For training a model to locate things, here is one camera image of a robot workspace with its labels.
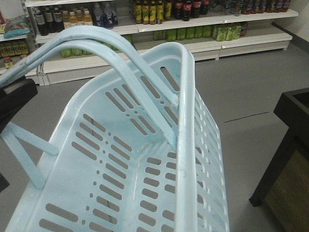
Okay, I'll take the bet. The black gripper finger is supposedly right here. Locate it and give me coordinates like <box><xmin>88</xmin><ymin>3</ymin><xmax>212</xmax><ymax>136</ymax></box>
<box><xmin>0</xmin><ymin>78</ymin><xmax>38</xmax><ymax>132</ymax></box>

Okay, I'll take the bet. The white store shelving unit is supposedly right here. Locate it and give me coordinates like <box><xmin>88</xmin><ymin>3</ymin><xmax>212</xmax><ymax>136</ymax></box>
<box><xmin>0</xmin><ymin>0</ymin><xmax>299</xmax><ymax>87</ymax></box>

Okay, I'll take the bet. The row of green bottles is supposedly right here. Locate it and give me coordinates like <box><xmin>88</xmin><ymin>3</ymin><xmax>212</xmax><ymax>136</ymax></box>
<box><xmin>153</xmin><ymin>22</ymin><xmax>248</xmax><ymax>42</ymax></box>

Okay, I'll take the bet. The light blue plastic basket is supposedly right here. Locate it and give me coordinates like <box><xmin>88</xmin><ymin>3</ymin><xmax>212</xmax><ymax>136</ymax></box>
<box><xmin>0</xmin><ymin>26</ymin><xmax>230</xmax><ymax>232</ymax></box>

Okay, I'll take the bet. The black wooden produce stand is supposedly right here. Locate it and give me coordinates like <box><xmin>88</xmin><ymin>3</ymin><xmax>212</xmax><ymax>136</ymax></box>
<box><xmin>249</xmin><ymin>88</ymin><xmax>309</xmax><ymax>232</ymax></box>

